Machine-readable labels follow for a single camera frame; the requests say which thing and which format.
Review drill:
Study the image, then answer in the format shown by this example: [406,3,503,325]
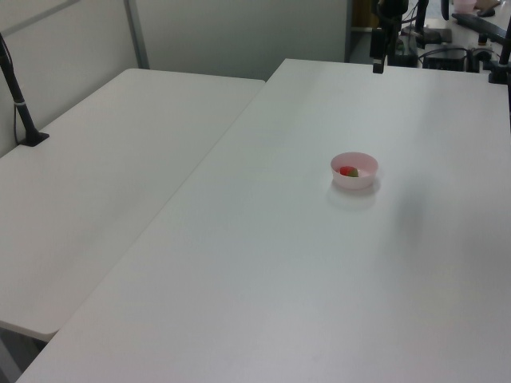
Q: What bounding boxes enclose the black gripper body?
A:
[369,27,401,61]

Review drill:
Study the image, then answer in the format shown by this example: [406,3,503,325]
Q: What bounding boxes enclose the pink plastic bowl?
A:
[330,151,379,190]

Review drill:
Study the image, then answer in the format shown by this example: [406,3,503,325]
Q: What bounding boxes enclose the black electronics box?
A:
[422,47,469,73]

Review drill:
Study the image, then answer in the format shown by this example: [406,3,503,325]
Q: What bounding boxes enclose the black padded armrest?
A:
[450,13,509,45]

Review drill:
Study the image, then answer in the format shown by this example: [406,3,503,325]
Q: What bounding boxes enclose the black clamp mount pole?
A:
[486,0,511,85]

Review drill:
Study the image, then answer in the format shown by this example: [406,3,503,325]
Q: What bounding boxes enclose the grey partition frame post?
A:
[122,0,151,69]

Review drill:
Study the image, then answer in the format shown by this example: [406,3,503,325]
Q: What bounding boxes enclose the black camera stand pole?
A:
[0,31,51,148]

